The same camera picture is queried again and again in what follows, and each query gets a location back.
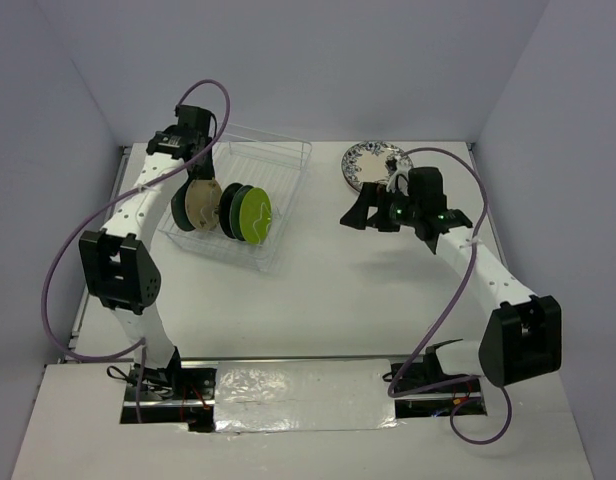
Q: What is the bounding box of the blue floral white plate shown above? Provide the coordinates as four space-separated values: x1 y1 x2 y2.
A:
341 140 413 192

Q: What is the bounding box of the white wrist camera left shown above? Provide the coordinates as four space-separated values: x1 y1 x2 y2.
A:
386 158 412 195

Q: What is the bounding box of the cream beige plate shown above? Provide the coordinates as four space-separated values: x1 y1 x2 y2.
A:
185 179 222 231

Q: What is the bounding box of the lime green plate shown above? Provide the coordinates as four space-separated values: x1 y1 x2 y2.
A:
241 187 272 245

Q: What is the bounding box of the silver foil tape sheet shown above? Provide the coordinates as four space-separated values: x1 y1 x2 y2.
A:
214 359 397 433

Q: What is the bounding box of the black plate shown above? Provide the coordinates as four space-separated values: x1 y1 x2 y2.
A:
218 182 242 239

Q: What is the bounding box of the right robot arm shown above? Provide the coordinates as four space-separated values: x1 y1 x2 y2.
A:
377 167 563 387

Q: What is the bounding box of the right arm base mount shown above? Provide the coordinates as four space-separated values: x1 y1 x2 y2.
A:
394 339 486 419

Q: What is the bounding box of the dark teal speckled plate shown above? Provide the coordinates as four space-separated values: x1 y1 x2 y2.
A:
170 184 195 232

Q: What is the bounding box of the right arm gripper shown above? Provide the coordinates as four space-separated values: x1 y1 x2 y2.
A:
339 182 421 233

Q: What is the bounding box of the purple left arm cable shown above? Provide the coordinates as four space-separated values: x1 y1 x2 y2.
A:
40 79 233 426

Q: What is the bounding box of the dark green patterned plate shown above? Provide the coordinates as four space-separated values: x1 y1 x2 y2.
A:
230 185 253 241

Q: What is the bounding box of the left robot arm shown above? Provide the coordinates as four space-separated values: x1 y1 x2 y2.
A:
79 104 336 399

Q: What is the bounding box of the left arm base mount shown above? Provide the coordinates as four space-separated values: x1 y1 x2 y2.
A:
106 361 218 433

